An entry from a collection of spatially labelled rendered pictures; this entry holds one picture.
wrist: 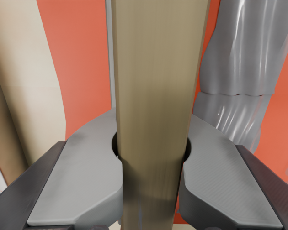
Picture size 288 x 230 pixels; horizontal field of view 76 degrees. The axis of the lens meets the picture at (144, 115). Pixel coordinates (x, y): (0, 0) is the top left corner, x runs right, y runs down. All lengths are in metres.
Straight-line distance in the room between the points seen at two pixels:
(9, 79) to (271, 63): 0.23
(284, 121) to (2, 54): 0.27
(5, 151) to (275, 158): 0.29
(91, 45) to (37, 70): 0.05
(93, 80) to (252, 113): 0.15
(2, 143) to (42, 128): 0.04
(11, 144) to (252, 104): 0.24
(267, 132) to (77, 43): 0.21
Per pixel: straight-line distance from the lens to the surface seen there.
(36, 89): 0.20
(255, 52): 0.18
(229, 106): 0.19
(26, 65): 0.20
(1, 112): 0.22
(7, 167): 0.23
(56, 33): 0.18
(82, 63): 0.18
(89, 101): 0.19
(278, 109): 0.23
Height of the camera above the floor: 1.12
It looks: 62 degrees down
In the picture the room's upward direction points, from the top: 180 degrees counter-clockwise
